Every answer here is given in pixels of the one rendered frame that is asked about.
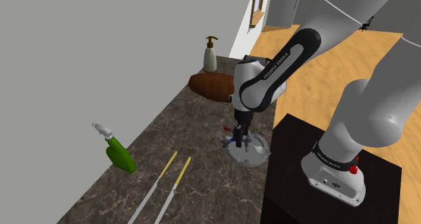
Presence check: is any cream soap dispenser brown pump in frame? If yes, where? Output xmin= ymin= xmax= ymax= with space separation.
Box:
xmin=202 ymin=35 xmax=219 ymax=74

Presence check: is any black robot stand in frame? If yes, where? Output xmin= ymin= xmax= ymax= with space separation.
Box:
xmin=259 ymin=113 xmax=403 ymax=224

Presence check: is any brown wooden oval bowl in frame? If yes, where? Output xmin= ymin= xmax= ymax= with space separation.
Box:
xmin=188 ymin=72 xmax=235 ymax=103

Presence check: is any green spray bottle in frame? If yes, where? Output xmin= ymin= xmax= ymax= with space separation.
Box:
xmin=91 ymin=122 xmax=138 ymax=174

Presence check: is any wooden framed window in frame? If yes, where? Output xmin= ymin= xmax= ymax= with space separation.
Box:
xmin=248 ymin=0 xmax=267 ymax=29

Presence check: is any grey cabinet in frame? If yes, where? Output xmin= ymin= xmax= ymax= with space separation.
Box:
xmin=264 ymin=0 xmax=306 ymax=29

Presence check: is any grey yellow-tipped chopstick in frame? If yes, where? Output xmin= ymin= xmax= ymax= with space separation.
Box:
xmin=154 ymin=156 xmax=192 ymax=224
xmin=127 ymin=150 xmax=179 ymax=224

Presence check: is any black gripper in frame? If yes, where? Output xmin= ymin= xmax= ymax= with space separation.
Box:
xmin=233 ymin=109 xmax=254 ymax=152

